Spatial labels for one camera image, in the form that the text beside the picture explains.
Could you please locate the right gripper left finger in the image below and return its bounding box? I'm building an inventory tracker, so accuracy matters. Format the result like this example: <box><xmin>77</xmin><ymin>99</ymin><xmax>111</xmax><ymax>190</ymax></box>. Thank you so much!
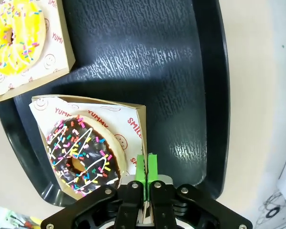
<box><xmin>41</xmin><ymin>154</ymin><xmax>148</xmax><ymax>229</ymax></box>

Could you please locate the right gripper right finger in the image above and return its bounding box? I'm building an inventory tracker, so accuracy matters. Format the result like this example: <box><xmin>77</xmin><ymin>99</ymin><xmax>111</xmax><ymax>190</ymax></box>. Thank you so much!
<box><xmin>146</xmin><ymin>154</ymin><xmax>253</xmax><ymax>229</ymax></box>

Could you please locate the brown paper food box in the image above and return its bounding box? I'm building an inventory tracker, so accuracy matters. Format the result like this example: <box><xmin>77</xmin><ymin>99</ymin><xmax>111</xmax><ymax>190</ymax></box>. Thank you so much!
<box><xmin>31</xmin><ymin>94</ymin><xmax>147</xmax><ymax>201</ymax></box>
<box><xmin>0</xmin><ymin>0</ymin><xmax>76</xmax><ymax>103</ymax></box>

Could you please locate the white printed paper liner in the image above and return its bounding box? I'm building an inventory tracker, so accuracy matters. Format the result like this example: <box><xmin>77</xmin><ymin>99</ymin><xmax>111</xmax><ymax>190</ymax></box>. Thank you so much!
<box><xmin>0</xmin><ymin>0</ymin><xmax>71</xmax><ymax>95</ymax></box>
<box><xmin>29</xmin><ymin>97</ymin><xmax>143</xmax><ymax>182</ymax></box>

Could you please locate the chocolate sprinkled donut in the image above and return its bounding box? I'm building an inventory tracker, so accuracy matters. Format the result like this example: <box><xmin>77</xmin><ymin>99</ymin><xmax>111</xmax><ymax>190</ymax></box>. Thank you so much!
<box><xmin>45</xmin><ymin>114</ymin><xmax>127</xmax><ymax>198</ymax></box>

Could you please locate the yellow sprinkled donut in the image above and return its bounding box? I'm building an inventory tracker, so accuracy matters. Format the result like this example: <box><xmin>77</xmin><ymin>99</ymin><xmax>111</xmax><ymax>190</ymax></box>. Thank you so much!
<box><xmin>0</xmin><ymin>0</ymin><xmax>48</xmax><ymax>77</ymax></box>

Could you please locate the dark plastic serving tray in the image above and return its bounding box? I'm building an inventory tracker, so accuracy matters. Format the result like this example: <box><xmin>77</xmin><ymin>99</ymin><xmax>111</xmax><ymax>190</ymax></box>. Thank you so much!
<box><xmin>0</xmin><ymin>0</ymin><xmax>230</xmax><ymax>208</ymax></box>

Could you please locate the colourful wire bundle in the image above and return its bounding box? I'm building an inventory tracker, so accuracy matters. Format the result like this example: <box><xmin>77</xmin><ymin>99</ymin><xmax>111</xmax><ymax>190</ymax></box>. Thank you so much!
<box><xmin>4</xmin><ymin>207</ymin><xmax>47</xmax><ymax>229</ymax></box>

